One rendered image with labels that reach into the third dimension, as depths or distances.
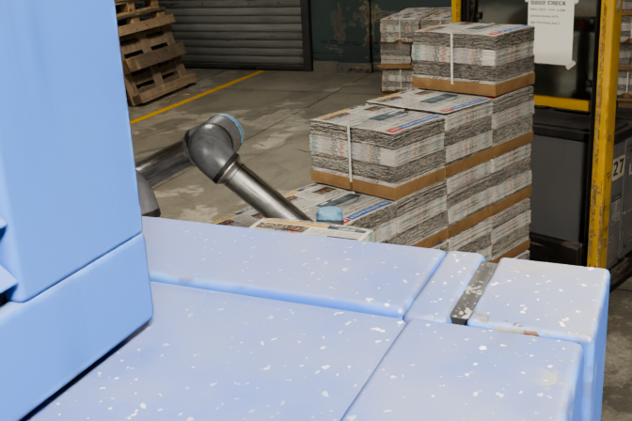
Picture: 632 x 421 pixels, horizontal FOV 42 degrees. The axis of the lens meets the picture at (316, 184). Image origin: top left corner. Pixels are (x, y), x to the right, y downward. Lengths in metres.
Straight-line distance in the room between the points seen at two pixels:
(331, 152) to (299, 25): 7.12
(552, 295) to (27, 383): 0.22
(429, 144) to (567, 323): 2.42
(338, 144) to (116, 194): 2.45
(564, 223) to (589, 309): 3.50
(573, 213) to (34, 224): 3.59
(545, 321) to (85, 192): 0.19
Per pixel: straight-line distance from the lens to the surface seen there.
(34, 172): 0.29
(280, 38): 9.99
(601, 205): 3.58
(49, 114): 0.30
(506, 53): 3.11
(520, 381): 0.31
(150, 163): 2.30
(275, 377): 0.32
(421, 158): 2.74
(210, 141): 2.10
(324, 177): 2.84
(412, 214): 2.76
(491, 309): 0.36
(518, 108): 3.22
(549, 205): 3.87
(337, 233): 1.86
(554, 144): 3.78
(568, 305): 0.37
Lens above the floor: 1.71
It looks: 18 degrees down
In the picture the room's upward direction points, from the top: 3 degrees counter-clockwise
